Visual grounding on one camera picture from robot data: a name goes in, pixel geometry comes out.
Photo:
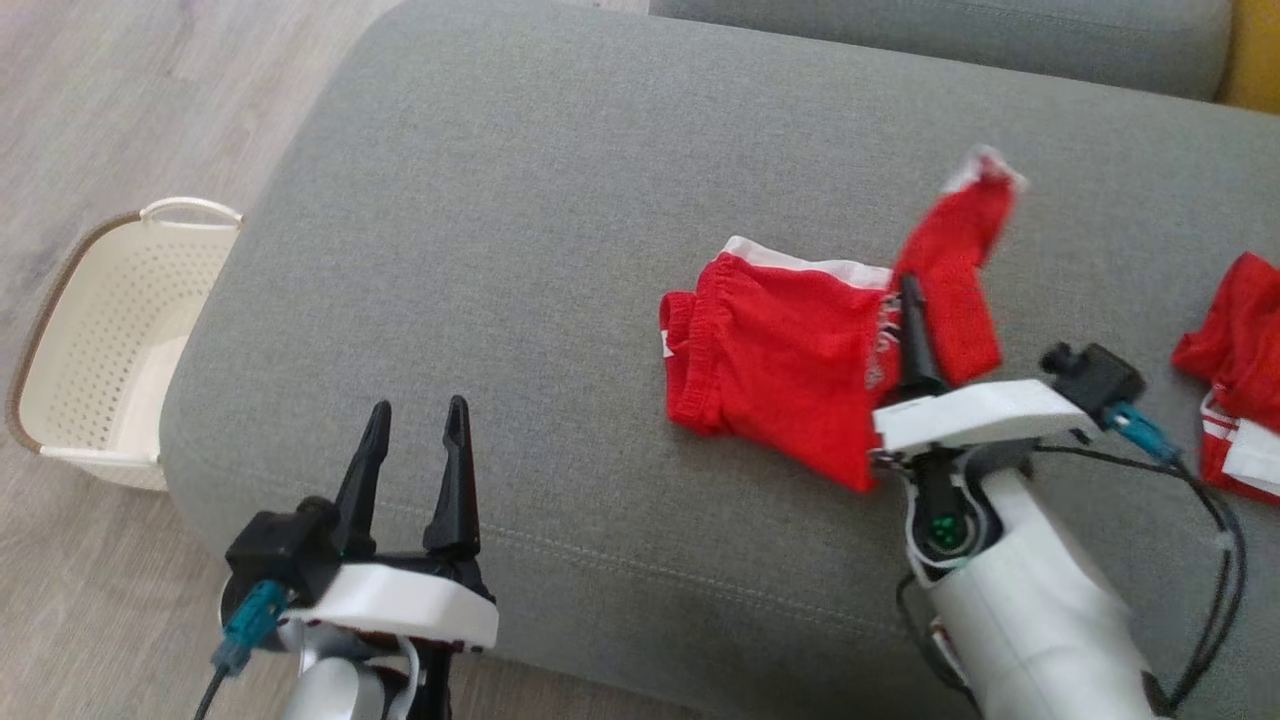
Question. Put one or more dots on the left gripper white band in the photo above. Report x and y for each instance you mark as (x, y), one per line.
(400, 605)

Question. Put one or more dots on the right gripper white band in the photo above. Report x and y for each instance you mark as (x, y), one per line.
(980, 415)

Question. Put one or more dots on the red shorts white stripe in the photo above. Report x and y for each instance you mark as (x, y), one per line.
(780, 360)

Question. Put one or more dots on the red basketball jersey white sleeves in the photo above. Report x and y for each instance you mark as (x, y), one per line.
(1240, 350)

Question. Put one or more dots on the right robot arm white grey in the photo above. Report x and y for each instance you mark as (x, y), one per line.
(1030, 620)

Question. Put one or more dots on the grey fabric sofa seat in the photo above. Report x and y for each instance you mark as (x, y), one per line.
(560, 250)

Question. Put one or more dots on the grey sofa back cushion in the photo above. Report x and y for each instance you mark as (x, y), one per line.
(950, 35)

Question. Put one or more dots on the cream perforated laundry basket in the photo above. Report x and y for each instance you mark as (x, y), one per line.
(110, 340)

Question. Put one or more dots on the yellow cushion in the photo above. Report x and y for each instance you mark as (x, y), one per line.
(1255, 55)

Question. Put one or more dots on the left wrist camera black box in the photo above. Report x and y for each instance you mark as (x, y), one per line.
(285, 550)

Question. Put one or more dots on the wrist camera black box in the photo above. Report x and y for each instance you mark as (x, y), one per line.
(285, 550)
(1095, 378)

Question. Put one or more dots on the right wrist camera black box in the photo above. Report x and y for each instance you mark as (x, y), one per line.
(1095, 378)

